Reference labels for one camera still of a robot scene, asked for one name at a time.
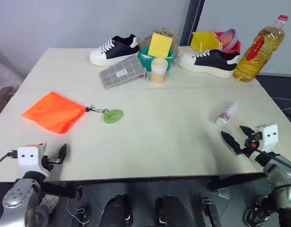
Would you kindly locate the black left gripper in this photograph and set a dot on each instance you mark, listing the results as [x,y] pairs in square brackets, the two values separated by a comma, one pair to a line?
[50,161]

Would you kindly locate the black table frame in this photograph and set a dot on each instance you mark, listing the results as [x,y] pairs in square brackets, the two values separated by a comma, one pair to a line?
[58,189]

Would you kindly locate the dark rounded shape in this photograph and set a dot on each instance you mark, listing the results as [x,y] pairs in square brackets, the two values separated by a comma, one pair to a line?
[173,210]
[116,210]

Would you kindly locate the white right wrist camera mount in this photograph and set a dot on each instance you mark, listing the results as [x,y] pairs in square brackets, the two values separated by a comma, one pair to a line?
[268,137]

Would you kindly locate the orange plastic cup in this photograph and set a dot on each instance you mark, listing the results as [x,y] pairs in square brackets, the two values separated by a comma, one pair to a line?
[159,73]

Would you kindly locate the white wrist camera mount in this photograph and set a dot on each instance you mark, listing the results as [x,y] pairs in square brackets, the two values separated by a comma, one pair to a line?
[29,160]
[268,137]

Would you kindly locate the yellow cooking oil bottle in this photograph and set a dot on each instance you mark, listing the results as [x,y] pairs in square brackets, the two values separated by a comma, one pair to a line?
[254,61]

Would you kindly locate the dark brown chair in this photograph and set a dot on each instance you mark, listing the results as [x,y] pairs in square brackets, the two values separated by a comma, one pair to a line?
[2,99]

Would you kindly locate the yellow plastic box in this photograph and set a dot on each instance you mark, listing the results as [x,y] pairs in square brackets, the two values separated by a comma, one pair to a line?
[204,41]

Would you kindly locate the grey shoe under table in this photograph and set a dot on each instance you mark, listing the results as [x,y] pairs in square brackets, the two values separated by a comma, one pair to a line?
[49,203]

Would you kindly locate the purple plastic bowl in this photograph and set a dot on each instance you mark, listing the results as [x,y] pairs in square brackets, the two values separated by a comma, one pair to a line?
[235,35]

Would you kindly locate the red plastic basket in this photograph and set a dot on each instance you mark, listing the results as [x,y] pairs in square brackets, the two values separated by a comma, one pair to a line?
[235,48]

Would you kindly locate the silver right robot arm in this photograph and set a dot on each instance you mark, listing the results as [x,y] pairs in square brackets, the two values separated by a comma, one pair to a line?
[277,173]

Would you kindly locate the yellow sponge block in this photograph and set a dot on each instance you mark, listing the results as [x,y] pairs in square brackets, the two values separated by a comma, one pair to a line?
[159,45]

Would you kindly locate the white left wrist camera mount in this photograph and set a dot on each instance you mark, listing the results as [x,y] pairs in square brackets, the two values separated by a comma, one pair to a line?
[29,160]

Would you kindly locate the orange plastic bowl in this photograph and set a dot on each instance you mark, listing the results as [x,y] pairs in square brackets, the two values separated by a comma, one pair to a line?
[227,40]

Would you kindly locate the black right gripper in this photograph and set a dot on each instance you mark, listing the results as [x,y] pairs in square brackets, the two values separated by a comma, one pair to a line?
[251,141]

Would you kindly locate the grey checked pouch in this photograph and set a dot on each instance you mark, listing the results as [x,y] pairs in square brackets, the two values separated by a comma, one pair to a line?
[122,73]

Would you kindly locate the small white red-print bottle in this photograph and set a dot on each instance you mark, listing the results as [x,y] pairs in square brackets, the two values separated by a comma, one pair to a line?
[226,116]

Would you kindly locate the black white sneaker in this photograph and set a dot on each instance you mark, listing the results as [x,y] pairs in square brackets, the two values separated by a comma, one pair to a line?
[214,60]
[117,48]

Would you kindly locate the green plastic basket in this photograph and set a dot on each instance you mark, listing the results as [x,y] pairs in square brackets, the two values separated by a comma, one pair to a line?
[145,61]

